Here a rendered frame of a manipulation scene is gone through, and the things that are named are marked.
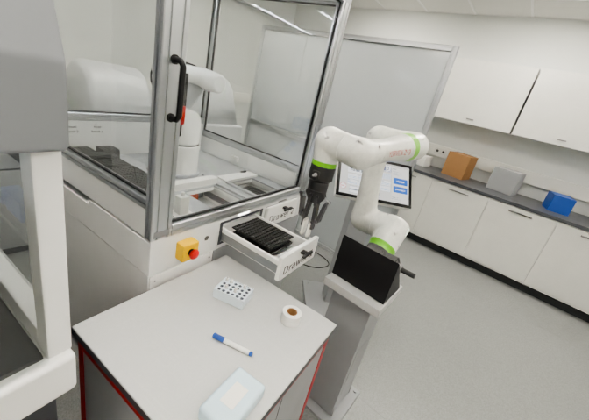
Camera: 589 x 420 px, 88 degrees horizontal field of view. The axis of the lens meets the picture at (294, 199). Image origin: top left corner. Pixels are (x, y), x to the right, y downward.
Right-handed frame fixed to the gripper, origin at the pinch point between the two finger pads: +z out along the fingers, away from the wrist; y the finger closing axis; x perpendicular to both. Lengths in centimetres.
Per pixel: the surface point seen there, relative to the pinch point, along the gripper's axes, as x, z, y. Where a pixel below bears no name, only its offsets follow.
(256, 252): -9.3, 16.1, -14.6
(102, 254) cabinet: -43, 32, -66
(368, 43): 176, -97, -71
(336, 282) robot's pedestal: 17.0, 27.2, 13.5
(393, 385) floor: 64, 103, 54
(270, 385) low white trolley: -43, 27, 22
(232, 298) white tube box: -28.3, 24.4, -7.7
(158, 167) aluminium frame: -43, -17, -35
